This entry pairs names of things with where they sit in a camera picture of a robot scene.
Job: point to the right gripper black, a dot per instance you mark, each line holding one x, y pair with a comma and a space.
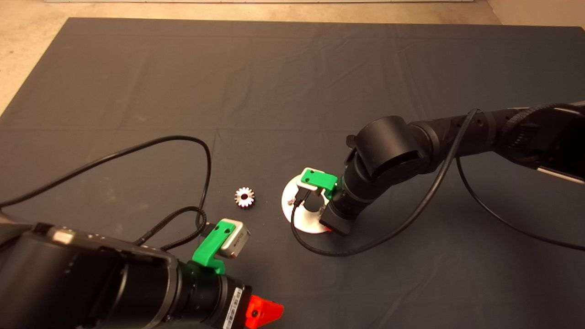
340, 219

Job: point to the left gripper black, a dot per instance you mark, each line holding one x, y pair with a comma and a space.
235, 305

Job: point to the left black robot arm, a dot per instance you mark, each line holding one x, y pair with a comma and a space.
91, 283

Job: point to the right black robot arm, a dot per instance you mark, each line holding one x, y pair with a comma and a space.
388, 146

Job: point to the round metal carrier plate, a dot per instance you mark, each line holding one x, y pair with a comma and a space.
296, 220

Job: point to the steel planetary gear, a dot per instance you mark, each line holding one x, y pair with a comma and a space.
239, 193

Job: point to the dark grey table cloth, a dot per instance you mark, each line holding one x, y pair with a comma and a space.
292, 68

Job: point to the right wrist green camera mount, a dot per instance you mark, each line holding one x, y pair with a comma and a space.
320, 179

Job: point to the wrist green camera mount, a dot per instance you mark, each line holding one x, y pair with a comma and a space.
320, 179
208, 250

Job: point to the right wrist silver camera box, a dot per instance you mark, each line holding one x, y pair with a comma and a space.
305, 183

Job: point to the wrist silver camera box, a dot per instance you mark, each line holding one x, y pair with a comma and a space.
236, 243
305, 183

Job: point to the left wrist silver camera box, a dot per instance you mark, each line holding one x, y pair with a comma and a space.
236, 243

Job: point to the left wrist green camera mount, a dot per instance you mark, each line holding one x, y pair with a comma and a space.
208, 250

